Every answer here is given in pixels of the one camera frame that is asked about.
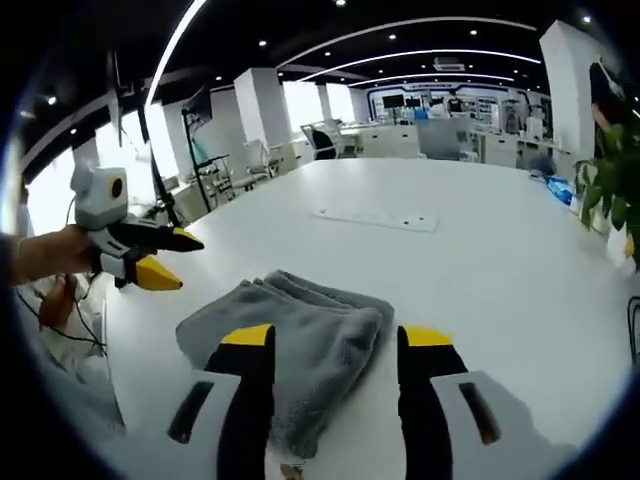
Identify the person's left hand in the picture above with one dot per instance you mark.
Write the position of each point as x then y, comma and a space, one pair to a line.
55, 255

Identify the grey towel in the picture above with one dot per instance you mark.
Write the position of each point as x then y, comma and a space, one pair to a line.
320, 340

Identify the white softbox panel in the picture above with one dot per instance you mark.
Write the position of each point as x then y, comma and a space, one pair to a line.
116, 100

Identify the black-backed office chair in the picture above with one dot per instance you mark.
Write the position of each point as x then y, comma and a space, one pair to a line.
322, 140

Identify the green potted plant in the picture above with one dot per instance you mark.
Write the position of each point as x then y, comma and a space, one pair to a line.
612, 175

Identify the white plant pot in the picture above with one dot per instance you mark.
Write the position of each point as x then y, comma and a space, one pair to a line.
616, 245

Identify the small grey object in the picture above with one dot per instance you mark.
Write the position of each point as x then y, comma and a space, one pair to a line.
542, 166

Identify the ceiling air conditioner unit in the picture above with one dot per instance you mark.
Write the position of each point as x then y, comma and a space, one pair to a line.
450, 64

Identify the white table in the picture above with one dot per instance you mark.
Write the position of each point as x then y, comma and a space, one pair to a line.
475, 280

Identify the white office chair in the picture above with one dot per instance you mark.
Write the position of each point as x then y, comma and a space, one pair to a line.
257, 160

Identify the person's white shirt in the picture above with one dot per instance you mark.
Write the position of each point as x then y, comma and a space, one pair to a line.
85, 395

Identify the black light stand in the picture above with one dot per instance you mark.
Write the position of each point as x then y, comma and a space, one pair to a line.
159, 180

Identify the grey mesh office chair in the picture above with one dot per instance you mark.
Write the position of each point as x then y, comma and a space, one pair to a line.
445, 137

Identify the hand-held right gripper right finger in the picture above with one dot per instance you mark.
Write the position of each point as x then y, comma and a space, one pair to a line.
420, 400

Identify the blue plastic bag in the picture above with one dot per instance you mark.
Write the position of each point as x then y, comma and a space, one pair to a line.
560, 189

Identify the white built-in power strip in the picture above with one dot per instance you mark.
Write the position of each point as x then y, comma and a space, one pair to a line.
375, 220

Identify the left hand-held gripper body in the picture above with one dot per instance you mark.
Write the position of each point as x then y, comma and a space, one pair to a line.
100, 200

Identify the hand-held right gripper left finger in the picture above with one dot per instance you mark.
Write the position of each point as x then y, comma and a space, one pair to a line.
245, 400

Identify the person's right hand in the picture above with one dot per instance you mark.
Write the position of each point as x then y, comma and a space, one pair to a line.
292, 472

